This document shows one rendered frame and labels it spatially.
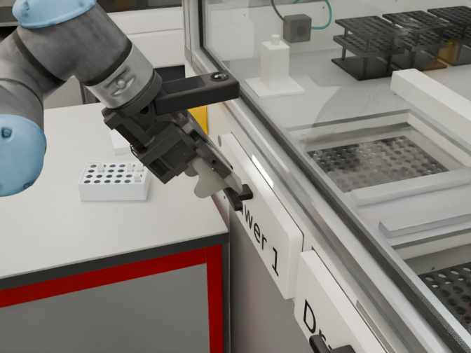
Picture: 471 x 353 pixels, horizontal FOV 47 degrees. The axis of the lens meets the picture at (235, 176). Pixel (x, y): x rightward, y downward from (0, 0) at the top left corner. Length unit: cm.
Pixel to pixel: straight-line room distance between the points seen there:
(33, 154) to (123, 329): 62
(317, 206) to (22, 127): 32
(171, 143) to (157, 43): 86
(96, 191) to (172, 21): 62
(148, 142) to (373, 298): 33
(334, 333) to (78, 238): 52
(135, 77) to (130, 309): 52
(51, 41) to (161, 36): 92
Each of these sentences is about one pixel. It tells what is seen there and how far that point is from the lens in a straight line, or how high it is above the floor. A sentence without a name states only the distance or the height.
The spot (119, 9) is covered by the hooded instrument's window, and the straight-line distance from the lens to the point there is 150.
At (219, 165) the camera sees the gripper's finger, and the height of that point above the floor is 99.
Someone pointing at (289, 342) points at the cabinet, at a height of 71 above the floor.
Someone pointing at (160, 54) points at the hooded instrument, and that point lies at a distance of 153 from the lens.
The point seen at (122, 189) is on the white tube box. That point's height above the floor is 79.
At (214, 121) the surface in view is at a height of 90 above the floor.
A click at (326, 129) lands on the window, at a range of 61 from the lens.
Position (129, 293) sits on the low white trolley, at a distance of 101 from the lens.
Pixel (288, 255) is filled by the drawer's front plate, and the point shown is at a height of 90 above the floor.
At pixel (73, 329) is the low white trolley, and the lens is 105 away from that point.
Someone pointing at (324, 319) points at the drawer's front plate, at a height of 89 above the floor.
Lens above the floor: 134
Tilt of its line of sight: 32 degrees down
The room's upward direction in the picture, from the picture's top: straight up
